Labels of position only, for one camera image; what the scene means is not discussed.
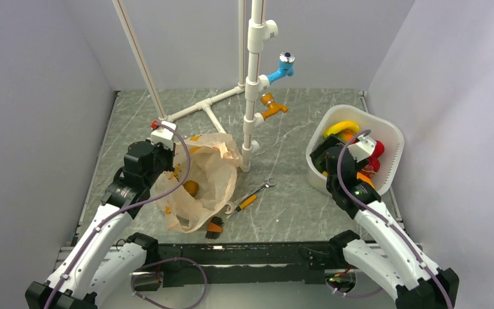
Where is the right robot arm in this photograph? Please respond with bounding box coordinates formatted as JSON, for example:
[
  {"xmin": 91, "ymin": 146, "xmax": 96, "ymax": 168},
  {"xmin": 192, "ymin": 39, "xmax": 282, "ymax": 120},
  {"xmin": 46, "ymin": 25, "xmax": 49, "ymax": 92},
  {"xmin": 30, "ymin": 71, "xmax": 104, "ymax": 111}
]
[{"xmin": 310, "ymin": 130, "xmax": 459, "ymax": 308}]

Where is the black orange hex key set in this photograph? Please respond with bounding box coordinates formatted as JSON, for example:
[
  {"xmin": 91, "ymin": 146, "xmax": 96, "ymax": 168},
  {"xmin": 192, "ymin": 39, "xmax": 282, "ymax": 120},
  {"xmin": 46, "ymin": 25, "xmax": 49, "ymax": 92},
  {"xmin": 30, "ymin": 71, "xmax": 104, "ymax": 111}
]
[{"xmin": 205, "ymin": 216, "xmax": 224, "ymax": 239}]

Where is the yellow fake banana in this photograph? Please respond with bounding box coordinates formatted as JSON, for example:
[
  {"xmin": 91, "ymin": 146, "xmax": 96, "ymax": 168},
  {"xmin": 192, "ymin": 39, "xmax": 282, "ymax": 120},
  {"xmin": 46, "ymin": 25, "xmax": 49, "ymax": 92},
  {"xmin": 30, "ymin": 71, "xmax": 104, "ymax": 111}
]
[{"xmin": 322, "ymin": 120, "xmax": 360, "ymax": 138}]

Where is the orange plastic bag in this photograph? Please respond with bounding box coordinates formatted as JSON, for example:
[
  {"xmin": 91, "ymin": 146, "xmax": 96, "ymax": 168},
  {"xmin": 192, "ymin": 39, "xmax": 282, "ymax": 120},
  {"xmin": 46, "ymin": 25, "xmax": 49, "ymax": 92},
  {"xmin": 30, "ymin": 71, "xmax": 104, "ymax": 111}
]
[{"xmin": 151, "ymin": 133, "xmax": 242, "ymax": 234}]

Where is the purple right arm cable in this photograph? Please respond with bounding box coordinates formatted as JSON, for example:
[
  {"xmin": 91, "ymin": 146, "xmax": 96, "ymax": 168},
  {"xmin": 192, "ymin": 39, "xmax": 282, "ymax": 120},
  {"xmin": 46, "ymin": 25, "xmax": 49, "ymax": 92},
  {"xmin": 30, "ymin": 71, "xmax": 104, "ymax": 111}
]
[{"xmin": 336, "ymin": 129, "xmax": 455, "ymax": 309}]

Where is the silver combination wrench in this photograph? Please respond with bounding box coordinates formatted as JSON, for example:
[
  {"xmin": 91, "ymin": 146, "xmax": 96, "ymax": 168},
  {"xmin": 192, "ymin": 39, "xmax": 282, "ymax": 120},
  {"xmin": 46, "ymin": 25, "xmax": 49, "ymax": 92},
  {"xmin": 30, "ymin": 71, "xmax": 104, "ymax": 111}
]
[{"xmin": 224, "ymin": 178, "xmax": 276, "ymax": 215}]

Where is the orange handled screwdriver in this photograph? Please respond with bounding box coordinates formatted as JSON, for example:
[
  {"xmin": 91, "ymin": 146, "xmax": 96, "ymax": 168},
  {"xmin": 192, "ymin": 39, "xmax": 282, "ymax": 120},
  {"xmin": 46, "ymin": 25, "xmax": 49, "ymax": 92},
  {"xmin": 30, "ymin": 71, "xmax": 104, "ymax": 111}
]
[{"xmin": 227, "ymin": 194, "xmax": 257, "ymax": 218}]

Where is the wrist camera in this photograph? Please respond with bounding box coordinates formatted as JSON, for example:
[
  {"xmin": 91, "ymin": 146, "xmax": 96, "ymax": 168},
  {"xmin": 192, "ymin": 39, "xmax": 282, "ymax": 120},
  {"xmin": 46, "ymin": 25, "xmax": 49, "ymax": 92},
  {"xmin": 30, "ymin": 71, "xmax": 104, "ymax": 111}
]
[
  {"xmin": 150, "ymin": 120, "xmax": 177, "ymax": 150},
  {"xmin": 347, "ymin": 135, "xmax": 376, "ymax": 162}
]

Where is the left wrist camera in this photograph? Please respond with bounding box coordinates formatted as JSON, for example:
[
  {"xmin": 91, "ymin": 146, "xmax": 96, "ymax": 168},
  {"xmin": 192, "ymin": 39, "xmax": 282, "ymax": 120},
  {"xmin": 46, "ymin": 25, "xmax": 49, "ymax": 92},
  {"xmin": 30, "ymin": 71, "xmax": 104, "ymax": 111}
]
[{"xmin": 150, "ymin": 120, "xmax": 177, "ymax": 150}]

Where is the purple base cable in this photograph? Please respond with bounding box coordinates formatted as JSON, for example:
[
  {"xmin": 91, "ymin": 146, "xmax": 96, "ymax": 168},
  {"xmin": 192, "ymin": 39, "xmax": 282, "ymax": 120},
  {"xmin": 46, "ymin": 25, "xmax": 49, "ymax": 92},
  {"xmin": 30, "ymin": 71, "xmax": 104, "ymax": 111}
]
[{"xmin": 130, "ymin": 256, "xmax": 208, "ymax": 309}]

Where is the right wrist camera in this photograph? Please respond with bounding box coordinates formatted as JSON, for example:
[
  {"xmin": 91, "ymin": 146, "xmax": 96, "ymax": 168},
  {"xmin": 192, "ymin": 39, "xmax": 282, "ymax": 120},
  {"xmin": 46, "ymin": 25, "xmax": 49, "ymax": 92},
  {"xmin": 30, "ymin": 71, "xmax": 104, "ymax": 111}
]
[{"xmin": 347, "ymin": 135, "xmax": 376, "ymax": 162}]

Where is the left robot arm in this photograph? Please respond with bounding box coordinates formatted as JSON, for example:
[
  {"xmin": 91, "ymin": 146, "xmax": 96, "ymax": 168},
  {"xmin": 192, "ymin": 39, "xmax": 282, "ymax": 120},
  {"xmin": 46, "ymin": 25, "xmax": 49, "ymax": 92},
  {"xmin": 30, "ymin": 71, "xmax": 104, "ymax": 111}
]
[{"xmin": 25, "ymin": 139, "xmax": 176, "ymax": 308}]

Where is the white plastic basket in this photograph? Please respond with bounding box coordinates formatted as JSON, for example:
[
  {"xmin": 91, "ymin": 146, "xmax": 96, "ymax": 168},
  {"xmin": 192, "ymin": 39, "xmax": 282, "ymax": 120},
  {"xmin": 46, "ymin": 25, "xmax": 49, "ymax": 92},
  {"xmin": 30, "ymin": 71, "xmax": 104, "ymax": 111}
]
[{"xmin": 305, "ymin": 104, "xmax": 405, "ymax": 195}]

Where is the red fake tomato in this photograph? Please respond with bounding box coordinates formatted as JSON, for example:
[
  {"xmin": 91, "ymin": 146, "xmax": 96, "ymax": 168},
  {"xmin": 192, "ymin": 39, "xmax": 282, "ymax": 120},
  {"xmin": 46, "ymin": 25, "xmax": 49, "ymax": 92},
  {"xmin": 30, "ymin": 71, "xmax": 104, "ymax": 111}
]
[{"xmin": 372, "ymin": 140, "xmax": 385, "ymax": 158}]

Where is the yellow fake mango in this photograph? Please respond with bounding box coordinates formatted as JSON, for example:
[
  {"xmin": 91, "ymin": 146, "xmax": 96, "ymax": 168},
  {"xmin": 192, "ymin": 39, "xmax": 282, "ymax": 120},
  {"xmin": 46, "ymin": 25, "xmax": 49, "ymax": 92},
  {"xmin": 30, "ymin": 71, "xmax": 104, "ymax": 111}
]
[{"xmin": 356, "ymin": 171, "xmax": 375, "ymax": 188}]

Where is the blue tap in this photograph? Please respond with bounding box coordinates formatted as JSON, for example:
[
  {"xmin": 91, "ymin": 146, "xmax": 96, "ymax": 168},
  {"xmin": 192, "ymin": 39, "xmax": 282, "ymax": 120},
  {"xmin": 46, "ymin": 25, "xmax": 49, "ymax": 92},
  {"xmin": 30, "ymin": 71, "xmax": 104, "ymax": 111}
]
[{"xmin": 267, "ymin": 51, "xmax": 295, "ymax": 84}]

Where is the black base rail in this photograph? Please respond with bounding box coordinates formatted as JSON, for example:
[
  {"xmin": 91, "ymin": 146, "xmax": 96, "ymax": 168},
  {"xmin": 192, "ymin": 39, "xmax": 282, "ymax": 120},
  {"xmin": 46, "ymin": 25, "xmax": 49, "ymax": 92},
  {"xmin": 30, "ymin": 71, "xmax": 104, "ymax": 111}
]
[{"xmin": 133, "ymin": 241, "xmax": 351, "ymax": 292}]

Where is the orange tap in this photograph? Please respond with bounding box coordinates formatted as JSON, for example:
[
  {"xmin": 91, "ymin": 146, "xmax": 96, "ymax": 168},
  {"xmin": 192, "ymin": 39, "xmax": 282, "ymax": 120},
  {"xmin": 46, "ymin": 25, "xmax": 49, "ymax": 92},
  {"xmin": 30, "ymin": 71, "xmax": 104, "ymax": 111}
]
[{"xmin": 261, "ymin": 93, "xmax": 288, "ymax": 120}]

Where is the yellow fake fruit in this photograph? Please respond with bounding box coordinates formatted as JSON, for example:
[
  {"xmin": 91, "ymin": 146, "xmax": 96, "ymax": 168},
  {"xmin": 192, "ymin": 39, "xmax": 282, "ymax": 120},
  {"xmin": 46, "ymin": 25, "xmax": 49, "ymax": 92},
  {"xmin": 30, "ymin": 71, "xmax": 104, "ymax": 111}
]
[{"xmin": 183, "ymin": 180, "xmax": 199, "ymax": 198}]

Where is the white PVC pipe stand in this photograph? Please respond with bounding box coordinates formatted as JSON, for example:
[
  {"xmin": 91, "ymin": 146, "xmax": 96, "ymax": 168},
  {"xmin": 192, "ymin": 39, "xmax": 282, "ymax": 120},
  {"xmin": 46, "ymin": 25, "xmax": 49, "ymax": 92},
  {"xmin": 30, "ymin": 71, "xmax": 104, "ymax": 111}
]
[{"xmin": 111, "ymin": 0, "xmax": 279, "ymax": 174}]

